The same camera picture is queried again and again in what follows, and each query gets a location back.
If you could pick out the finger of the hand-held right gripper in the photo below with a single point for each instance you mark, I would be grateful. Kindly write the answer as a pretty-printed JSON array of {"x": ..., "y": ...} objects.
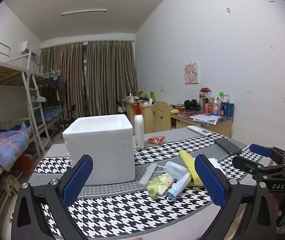
[
  {"x": 247, "y": 163},
  {"x": 260, "y": 150}
]

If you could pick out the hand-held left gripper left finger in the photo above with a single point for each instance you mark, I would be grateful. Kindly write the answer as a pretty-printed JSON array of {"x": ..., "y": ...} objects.
[{"x": 78, "y": 177}]

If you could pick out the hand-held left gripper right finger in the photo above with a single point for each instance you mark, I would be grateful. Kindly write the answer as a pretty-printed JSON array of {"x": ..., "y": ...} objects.
[{"x": 210, "y": 180}]

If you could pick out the white towel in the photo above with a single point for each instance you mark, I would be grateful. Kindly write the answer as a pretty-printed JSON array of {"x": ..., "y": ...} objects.
[{"x": 216, "y": 165}]

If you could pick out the yellow sponge cloth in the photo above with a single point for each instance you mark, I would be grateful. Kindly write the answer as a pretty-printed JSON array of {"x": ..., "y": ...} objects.
[{"x": 186, "y": 160}]

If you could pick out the white foam box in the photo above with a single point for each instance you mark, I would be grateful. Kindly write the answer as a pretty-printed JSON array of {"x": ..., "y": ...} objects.
[{"x": 102, "y": 150}]

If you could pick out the pale blue face mask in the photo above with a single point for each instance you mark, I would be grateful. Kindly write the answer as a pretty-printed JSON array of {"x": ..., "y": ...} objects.
[{"x": 175, "y": 168}]

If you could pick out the green tissue pack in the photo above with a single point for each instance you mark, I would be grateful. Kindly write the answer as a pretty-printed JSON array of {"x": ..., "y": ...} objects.
[{"x": 158, "y": 183}]

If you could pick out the white foam stick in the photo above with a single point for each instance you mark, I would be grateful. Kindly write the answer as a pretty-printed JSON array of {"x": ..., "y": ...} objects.
[{"x": 147, "y": 175}]

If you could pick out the black phone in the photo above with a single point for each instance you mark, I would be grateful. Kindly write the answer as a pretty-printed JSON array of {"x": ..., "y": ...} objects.
[{"x": 228, "y": 146}]

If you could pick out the white remote control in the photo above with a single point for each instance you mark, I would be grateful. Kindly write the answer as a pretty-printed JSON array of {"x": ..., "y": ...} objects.
[{"x": 198, "y": 130}]

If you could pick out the houndstooth table cloth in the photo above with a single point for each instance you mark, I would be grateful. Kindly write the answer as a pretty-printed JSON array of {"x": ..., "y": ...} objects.
[{"x": 122, "y": 212}]

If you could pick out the red cloth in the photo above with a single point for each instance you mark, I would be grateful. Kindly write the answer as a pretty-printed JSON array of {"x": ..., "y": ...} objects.
[{"x": 23, "y": 163}]

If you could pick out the printed paper sheets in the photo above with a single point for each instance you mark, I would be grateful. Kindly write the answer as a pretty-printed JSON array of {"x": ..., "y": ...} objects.
[{"x": 206, "y": 118}]

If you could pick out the black folding chair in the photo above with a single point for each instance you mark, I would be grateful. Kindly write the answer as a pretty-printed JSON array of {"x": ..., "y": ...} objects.
[{"x": 70, "y": 116}]

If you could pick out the cluster of toiletry bottles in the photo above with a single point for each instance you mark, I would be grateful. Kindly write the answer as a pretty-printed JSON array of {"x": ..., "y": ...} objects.
[{"x": 216, "y": 105}]

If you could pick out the red snack packet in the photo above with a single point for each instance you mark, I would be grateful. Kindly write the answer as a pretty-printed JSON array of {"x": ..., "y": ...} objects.
[{"x": 157, "y": 140}]

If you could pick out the pale yellow cloth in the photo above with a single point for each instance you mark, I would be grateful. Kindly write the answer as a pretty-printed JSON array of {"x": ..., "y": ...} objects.
[{"x": 10, "y": 183}]

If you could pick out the white metal bunk bed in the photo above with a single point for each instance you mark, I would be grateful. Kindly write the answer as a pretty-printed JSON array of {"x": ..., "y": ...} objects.
[
  {"x": 2, "y": 70},
  {"x": 50, "y": 112}
]

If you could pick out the white bunk bed ladder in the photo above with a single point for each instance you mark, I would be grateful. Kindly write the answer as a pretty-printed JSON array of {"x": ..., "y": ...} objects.
[{"x": 36, "y": 115}]

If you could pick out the white pump bottle red cap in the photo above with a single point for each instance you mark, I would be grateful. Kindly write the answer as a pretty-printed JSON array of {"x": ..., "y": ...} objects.
[{"x": 139, "y": 130}]

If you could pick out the black headphones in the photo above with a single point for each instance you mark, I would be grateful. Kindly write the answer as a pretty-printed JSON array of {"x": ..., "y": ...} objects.
[{"x": 191, "y": 104}]

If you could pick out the yellow desk item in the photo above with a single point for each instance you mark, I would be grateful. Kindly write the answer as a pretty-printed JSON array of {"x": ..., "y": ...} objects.
[{"x": 174, "y": 110}]

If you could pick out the wooden smiley chair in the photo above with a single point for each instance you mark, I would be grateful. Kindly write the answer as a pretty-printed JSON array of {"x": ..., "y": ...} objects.
[{"x": 161, "y": 117}]

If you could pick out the blue plaid blanket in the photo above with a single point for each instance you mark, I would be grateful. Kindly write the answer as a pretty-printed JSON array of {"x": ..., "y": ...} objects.
[{"x": 5, "y": 147}]

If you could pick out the hanging dark clothes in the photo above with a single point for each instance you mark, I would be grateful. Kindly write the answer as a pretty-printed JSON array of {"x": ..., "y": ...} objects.
[{"x": 56, "y": 85}]

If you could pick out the brown curtain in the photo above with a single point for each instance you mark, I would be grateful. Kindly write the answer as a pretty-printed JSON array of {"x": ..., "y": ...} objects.
[
  {"x": 62, "y": 80},
  {"x": 110, "y": 77}
]

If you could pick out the desk clutter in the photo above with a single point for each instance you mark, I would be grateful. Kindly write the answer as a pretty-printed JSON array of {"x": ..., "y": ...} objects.
[{"x": 137, "y": 97}]

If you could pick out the green bottle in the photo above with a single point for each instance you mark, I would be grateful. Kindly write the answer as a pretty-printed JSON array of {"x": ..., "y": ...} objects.
[{"x": 152, "y": 97}]

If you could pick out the white air conditioner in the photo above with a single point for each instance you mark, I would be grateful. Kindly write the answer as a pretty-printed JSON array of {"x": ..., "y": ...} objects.
[{"x": 27, "y": 48}]

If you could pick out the ceiling tube light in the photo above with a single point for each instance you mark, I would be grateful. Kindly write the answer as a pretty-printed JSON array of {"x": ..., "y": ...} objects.
[{"x": 83, "y": 12}]

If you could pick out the cartoon wall poster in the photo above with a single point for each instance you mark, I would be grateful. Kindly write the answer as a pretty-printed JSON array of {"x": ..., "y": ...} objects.
[{"x": 191, "y": 72}]

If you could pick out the green wall hook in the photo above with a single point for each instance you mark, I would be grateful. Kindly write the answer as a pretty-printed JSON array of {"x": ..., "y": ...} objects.
[{"x": 229, "y": 10}]

